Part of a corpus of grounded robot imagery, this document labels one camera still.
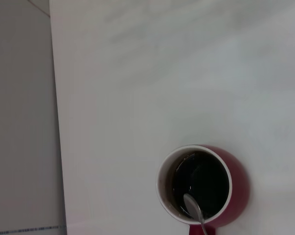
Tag spoon with light blue handle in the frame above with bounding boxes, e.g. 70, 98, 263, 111
183, 193, 208, 235

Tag red ceramic coffee cup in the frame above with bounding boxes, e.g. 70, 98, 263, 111
156, 144, 250, 235

